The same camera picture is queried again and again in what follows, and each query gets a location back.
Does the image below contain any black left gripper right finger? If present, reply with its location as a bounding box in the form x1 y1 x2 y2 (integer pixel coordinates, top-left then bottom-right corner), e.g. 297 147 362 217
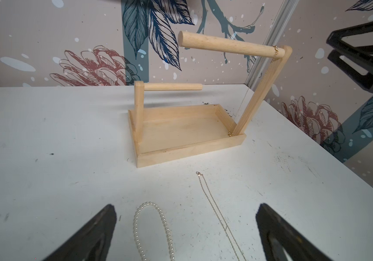
256 203 330 261

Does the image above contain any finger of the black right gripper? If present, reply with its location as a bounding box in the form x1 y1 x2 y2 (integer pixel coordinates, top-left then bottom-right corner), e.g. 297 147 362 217
326 21 373 75
328 50 373 94

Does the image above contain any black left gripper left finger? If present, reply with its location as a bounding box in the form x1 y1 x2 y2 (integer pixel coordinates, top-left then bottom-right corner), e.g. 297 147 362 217
45 204 117 261

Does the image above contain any white pearl necklace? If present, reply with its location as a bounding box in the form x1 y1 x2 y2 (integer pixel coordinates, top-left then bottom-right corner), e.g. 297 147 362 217
133 201 176 261

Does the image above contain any thin gold chain necklace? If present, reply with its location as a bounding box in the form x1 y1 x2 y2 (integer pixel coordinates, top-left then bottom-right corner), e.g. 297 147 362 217
195 171 248 261

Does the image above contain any wooden jewelry display stand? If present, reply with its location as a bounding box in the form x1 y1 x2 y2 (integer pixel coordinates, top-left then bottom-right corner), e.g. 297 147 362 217
128 31 293 168

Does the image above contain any gold chain on stand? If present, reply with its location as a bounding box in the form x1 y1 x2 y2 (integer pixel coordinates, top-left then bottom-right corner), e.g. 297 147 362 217
227 45 280 137

